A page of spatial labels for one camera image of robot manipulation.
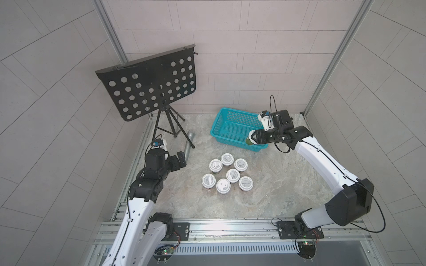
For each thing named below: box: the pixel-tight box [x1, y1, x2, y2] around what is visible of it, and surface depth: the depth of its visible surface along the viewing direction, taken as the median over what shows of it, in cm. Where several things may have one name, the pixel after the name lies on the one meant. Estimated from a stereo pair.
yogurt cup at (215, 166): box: [208, 158, 223, 175], surface depth 87 cm
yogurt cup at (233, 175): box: [225, 168, 241, 183], surface depth 83 cm
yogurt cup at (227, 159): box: [220, 152, 235, 167], surface depth 88 cm
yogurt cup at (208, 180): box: [201, 172, 217, 189], surface depth 81 cm
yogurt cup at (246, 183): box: [238, 176, 254, 192], surface depth 80 cm
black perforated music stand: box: [94, 44, 199, 149], surface depth 71 cm
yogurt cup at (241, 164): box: [234, 157, 248, 172], surface depth 87 cm
